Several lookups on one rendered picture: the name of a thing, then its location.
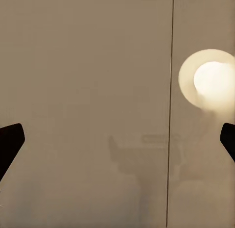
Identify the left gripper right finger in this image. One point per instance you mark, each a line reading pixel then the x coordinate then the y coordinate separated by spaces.
pixel 227 138

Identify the coffee table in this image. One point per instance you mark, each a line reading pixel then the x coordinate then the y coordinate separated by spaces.
pixel 122 103

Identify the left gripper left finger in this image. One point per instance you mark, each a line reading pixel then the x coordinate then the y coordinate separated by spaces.
pixel 11 140

